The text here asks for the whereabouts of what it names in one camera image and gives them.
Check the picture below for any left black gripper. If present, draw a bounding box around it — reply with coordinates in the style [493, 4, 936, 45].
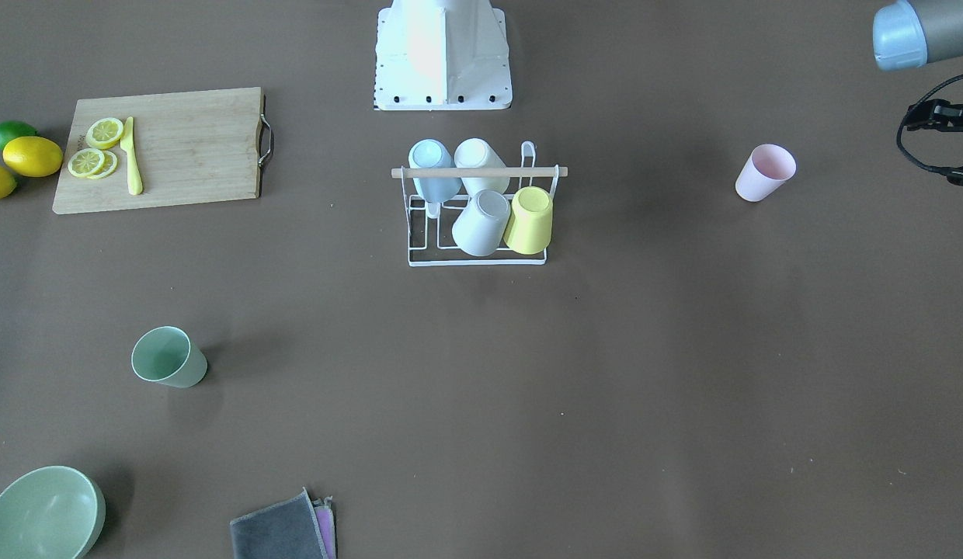
[904, 98, 963, 189]

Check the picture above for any pink plastic cup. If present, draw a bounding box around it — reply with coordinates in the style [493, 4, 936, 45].
[735, 143, 798, 203]

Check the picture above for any green plastic cup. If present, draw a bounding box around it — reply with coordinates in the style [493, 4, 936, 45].
[130, 326, 208, 388]

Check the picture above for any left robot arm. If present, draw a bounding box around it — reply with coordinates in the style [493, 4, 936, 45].
[872, 1, 963, 187]

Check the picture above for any yellow plastic cup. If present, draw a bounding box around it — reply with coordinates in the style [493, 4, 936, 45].
[503, 186, 553, 255]

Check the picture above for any cream white plastic cup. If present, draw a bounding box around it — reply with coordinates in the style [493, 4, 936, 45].
[453, 138, 509, 197]

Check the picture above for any grey plastic cup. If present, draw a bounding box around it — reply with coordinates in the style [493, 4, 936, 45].
[452, 190, 510, 257]

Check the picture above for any light blue plastic cup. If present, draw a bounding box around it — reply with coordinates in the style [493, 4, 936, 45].
[408, 139, 461, 204]

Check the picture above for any wooden cutting board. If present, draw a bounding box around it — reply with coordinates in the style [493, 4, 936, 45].
[53, 86, 273, 215]

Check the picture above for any grey folded cloth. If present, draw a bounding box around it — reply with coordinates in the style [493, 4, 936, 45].
[230, 489, 337, 558]

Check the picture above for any yellow plastic knife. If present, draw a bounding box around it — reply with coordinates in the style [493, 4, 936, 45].
[120, 116, 144, 196]

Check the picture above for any lemon slice upper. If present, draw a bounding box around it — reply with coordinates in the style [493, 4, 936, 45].
[84, 117, 124, 150]

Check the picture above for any lemon slice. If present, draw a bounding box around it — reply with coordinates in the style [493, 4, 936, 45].
[66, 148, 119, 179]
[84, 117, 124, 150]

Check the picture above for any lemon slice lower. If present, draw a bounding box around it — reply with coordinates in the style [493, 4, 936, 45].
[66, 148, 119, 179]

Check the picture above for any whole yellow lemon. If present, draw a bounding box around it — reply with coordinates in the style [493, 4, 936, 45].
[2, 137, 64, 178]

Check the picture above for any green lime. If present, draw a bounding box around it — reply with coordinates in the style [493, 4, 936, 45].
[0, 120, 38, 151]

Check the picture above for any green bowl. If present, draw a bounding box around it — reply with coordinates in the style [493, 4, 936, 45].
[0, 466, 106, 558]

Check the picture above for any white wire cup holder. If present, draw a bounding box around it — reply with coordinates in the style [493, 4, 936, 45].
[391, 138, 569, 268]

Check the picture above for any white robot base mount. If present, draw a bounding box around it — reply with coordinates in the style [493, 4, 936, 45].
[373, 1, 513, 111]

